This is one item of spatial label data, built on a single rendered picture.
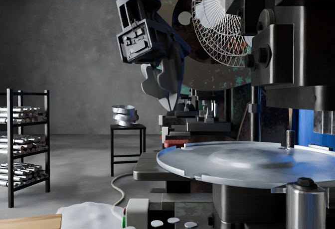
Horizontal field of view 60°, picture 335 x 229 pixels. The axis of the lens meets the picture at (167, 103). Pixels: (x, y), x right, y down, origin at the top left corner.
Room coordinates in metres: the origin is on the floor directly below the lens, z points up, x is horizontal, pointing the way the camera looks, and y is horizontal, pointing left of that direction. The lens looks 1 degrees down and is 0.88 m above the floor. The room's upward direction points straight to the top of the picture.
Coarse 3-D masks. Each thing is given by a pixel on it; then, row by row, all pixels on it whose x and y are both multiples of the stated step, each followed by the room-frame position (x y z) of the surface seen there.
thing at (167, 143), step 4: (168, 140) 0.78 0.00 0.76; (172, 140) 0.78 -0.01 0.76; (176, 140) 0.78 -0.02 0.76; (180, 140) 0.78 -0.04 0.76; (184, 140) 0.78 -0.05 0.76; (188, 140) 0.78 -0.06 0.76; (168, 144) 0.74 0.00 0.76; (172, 144) 0.74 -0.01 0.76; (176, 144) 0.74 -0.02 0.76; (180, 144) 0.74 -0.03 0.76
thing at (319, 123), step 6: (318, 114) 0.44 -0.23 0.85; (324, 114) 0.43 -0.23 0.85; (330, 114) 0.42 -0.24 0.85; (318, 120) 0.44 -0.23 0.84; (324, 120) 0.43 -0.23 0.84; (330, 120) 0.42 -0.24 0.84; (318, 126) 0.44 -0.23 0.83; (324, 126) 0.43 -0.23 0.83; (330, 126) 0.42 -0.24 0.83; (318, 132) 0.44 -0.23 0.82; (324, 132) 0.43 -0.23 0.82; (330, 132) 0.42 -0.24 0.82
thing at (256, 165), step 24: (192, 144) 0.56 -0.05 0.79; (216, 144) 0.58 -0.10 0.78; (240, 144) 0.58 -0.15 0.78; (264, 144) 0.57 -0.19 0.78; (168, 168) 0.37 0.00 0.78; (192, 168) 0.38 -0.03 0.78; (216, 168) 0.38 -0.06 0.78; (240, 168) 0.38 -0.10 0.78; (264, 168) 0.38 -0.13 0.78; (288, 168) 0.38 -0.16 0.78; (312, 168) 0.38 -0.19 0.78
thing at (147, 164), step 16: (144, 160) 0.44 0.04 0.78; (144, 176) 0.37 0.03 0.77; (160, 176) 0.37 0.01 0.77; (176, 176) 0.37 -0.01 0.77; (224, 192) 0.39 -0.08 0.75; (240, 192) 0.39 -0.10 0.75; (256, 192) 0.39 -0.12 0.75; (224, 208) 0.39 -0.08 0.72; (240, 208) 0.39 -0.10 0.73; (256, 208) 0.39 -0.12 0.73; (272, 208) 0.39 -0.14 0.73; (208, 224) 0.47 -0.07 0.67; (224, 224) 0.39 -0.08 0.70; (240, 224) 0.39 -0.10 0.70
